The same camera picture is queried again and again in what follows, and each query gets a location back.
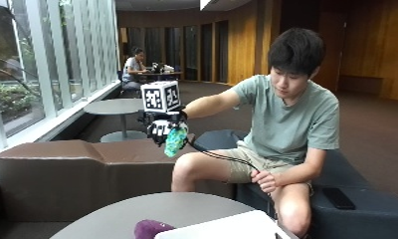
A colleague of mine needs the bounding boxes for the black smartphone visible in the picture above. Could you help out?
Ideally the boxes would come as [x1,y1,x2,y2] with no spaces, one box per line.
[321,186,357,211]

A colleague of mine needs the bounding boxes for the teal green soft toy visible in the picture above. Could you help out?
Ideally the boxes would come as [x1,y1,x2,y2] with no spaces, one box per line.
[164,124,191,158]

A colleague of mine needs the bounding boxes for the person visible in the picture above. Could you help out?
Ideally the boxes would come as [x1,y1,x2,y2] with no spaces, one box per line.
[122,47,154,93]
[171,27,342,239]

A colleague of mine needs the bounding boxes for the black glove cable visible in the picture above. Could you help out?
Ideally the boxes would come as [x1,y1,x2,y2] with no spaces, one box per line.
[184,138,277,217]

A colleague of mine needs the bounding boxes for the purple soft toy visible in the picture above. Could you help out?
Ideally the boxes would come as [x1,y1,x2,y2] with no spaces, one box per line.
[134,218,179,239]

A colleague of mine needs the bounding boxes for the brown leather bench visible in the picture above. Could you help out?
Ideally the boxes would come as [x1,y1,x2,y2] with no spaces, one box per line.
[0,132,236,223]

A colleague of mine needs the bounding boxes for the dark blue sofa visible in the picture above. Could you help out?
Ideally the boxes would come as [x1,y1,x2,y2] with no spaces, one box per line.
[192,128,398,239]

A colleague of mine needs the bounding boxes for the small round grey table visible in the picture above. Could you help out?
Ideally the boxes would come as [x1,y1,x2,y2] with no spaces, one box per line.
[83,98,150,143]

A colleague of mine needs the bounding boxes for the white marker cube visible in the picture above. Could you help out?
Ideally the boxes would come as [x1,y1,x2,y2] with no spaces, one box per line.
[140,80,184,115]

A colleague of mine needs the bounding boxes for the white box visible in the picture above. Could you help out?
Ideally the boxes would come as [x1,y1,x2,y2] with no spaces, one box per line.
[154,209,294,239]

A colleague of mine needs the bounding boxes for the dark desk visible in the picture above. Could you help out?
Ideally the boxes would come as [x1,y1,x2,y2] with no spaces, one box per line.
[135,70,184,83]

